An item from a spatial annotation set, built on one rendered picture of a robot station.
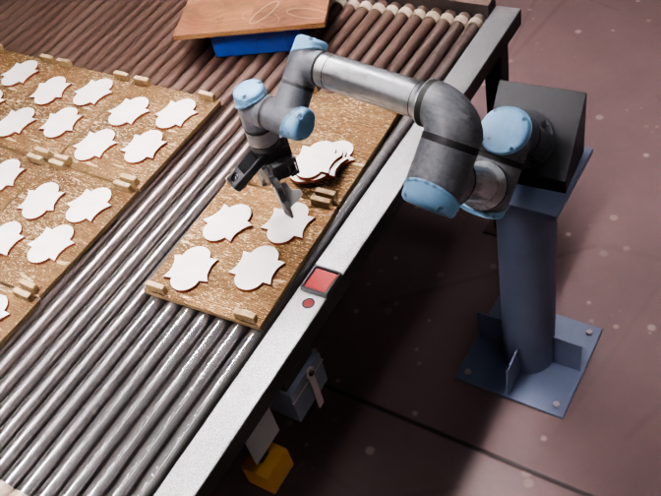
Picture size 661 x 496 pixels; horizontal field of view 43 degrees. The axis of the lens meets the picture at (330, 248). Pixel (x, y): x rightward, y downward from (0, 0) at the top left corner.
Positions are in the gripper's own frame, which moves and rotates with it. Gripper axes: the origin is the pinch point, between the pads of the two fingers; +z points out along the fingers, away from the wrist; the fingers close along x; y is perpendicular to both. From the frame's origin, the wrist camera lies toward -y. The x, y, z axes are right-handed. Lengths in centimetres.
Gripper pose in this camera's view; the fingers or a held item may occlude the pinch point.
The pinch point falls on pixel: (276, 203)
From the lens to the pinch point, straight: 209.7
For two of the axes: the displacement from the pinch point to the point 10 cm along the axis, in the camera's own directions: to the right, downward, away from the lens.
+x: -4.9, -5.8, 6.5
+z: 1.9, 6.6, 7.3
